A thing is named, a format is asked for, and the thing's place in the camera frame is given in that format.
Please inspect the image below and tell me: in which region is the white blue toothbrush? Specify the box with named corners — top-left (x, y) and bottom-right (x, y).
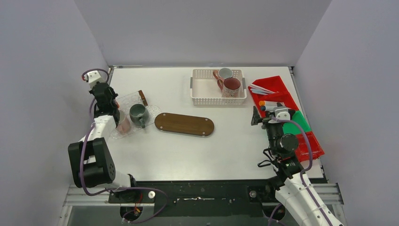
top-left (250, 89), bottom-right (269, 95)

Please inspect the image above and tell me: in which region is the pink mug white inside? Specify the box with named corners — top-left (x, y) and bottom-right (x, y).
top-left (116, 110), bottom-right (131, 135)

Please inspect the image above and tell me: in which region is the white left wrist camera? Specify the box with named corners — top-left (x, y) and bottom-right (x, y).
top-left (83, 70), bottom-right (104, 84)

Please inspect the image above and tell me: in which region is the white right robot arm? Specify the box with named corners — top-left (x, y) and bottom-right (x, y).
top-left (251, 103), bottom-right (342, 226)

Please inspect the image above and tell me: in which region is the clear textured acrylic tray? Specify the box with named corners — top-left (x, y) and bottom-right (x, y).
top-left (111, 104), bottom-right (160, 139)

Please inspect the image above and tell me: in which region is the pink ghost pattern mug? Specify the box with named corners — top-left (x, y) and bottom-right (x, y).
top-left (217, 78), bottom-right (241, 98)

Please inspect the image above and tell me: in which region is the wooden acrylic toothbrush holder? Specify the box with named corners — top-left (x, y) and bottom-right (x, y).
top-left (116, 90), bottom-right (148, 113)

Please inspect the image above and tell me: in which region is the red plastic organizer tray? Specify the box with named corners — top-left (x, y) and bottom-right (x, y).
top-left (249, 76), bottom-right (325, 162)

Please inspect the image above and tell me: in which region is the white toothpaste tube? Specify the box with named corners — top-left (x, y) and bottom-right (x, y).
top-left (258, 101), bottom-right (284, 106)

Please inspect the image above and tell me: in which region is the white perforated plastic basket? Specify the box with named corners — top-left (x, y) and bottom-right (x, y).
top-left (190, 69), bottom-right (247, 107)

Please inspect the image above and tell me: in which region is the black capped toothpaste tube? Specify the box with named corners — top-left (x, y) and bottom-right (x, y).
top-left (260, 105), bottom-right (277, 112)

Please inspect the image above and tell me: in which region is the green plastic tray insert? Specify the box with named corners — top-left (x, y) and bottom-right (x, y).
top-left (283, 111), bottom-right (311, 135)

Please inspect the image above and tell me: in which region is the grey-green ceramic mug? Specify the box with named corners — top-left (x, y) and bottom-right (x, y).
top-left (129, 104), bottom-right (150, 128)

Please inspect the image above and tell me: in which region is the white pink toothbrush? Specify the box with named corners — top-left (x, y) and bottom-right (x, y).
top-left (249, 83), bottom-right (274, 94)

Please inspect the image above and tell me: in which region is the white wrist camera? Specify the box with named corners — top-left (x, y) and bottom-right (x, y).
top-left (83, 70), bottom-right (104, 84)
top-left (273, 108), bottom-right (292, 120)

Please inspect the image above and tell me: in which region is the brown oval wooden tray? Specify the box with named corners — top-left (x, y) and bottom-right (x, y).
top-left (154, 113), bottom-right (215, 137)

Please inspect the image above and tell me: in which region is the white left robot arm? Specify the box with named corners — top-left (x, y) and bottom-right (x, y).
top-left (67, 82), bottom-right (140, 203)

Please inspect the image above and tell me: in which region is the orange-pink mug white inside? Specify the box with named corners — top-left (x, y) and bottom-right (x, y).
top-left (213, 68), bottom-right (233, 90)

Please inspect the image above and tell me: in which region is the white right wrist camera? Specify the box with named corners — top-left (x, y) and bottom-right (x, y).
top-left (273, 108), bottom-right (292, 120)

